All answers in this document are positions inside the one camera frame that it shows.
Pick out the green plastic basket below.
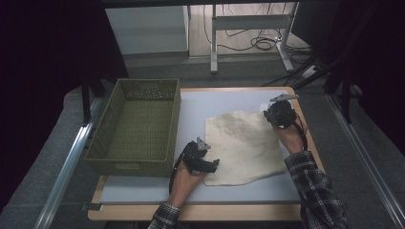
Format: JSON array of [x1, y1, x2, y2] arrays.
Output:
[[83, 77, 182, 178]]

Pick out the aluminium rail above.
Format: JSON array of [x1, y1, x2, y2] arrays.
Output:
[[326, 94, 405, 229], [32, 97, 98, 229]]

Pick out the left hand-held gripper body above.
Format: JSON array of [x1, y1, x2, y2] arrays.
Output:
[[182, 136, 212, 175]]

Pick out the cream cloth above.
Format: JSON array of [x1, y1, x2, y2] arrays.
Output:
[[203, 110, 288, 187]]

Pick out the white metal desk frame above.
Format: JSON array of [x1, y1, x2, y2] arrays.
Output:
[[209, 1, 301, 75]]

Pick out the right hand-held gripper cable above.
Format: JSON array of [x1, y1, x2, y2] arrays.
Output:
[[291, 111, 309, 151]]

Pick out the white cabinet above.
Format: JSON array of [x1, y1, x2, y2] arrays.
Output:
[[104, 5, 191, 56]]

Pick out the person's left hand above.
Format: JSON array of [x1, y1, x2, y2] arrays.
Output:
[[167, 161, 206, 208]]

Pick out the white power strip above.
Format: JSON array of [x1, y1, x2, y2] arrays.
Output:
[[300, 64, 318, 80]]

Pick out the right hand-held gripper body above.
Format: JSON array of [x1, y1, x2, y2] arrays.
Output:
[[263, 93, 300, 130]]

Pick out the black floor cables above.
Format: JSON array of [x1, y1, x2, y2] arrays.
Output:
[[202, 3, 313, 55]]

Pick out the person's right hand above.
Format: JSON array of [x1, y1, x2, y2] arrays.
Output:
[[274, 112, 309, 155]]

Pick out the black stand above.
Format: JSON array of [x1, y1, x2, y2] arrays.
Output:
[[291, 47, 355, 126], [80, 72, 107, 126]]

